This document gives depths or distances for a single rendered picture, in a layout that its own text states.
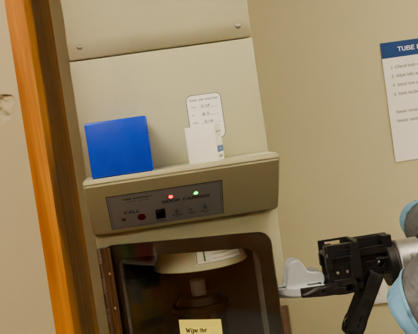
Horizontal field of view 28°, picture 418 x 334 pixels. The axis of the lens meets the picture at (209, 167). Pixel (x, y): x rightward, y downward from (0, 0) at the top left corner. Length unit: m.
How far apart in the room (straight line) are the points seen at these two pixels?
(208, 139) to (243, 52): 0.19
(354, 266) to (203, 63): 0.43
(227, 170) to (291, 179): 0.58
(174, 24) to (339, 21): 0.59
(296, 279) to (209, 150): 0.25
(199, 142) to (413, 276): 0.45
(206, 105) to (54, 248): 0.36
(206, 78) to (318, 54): 0.53
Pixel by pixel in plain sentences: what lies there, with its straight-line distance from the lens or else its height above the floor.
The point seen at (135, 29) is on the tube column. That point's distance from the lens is 1.46.
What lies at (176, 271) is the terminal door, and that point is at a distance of 1.39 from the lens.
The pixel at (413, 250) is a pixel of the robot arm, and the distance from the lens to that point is 1.39.
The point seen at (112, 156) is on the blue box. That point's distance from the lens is 1.34.
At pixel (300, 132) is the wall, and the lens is 1.91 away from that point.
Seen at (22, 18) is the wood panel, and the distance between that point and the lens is 1.38.
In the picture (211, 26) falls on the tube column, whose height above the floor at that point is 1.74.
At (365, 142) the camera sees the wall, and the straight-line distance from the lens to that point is 1.95.
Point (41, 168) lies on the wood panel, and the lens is 1.37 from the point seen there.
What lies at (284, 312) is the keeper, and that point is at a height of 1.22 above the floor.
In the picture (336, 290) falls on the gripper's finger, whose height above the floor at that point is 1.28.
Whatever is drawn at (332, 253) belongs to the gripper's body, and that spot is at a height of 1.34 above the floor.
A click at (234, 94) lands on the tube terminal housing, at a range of 1.46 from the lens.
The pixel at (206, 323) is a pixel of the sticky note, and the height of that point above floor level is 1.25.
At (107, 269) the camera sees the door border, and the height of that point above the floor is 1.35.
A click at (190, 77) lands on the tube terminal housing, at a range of 1.45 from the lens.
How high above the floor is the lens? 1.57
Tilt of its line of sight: 3 degrees down
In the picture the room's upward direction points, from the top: 8 degrees counter-clockwise
